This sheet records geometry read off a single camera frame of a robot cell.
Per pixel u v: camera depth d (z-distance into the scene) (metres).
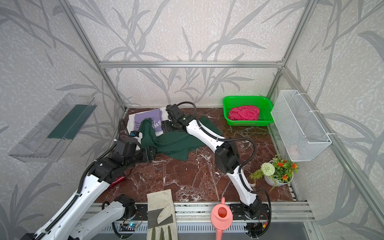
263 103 1.16
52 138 0.64
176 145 0.98
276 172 0.74
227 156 0.55
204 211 0.75
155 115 1.12
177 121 0.68
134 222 0.72
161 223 0.70
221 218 0.63
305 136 0.61
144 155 0.65
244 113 1.12
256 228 0.73
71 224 0.41
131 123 1.08
